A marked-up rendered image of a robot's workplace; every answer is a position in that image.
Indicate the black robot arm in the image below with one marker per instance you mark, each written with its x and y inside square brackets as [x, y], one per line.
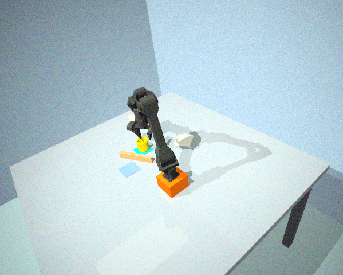
[142, 106]

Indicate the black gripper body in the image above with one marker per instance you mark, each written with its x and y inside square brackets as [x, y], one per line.
[138, 123]

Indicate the yellow cup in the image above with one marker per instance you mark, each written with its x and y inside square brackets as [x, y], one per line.
[142, 144]

